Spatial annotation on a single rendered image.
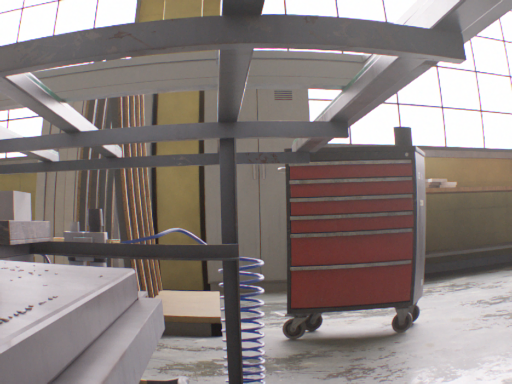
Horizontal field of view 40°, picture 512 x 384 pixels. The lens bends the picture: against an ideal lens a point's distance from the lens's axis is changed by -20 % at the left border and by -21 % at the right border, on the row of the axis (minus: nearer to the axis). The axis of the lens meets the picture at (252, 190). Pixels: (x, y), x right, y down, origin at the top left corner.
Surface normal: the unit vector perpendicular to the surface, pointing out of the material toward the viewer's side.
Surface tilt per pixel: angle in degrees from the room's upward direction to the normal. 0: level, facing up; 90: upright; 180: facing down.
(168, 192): 90
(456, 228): 90
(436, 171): 90
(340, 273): 90
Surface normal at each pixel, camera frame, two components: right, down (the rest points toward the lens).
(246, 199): 0.04, -0.04
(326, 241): -0.33, -0.03
